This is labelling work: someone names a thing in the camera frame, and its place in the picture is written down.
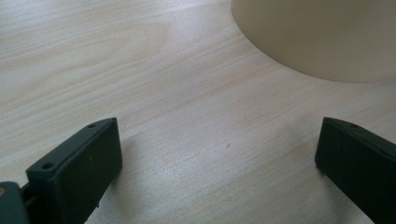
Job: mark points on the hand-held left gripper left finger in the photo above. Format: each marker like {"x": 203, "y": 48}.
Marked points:
{"x": 77, "y": 168}

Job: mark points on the beige round container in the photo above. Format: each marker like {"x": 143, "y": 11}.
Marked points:
{"x": 323, "y": 34}

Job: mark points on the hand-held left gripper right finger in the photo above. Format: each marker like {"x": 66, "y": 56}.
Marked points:
{"x": 361, "y": 165}

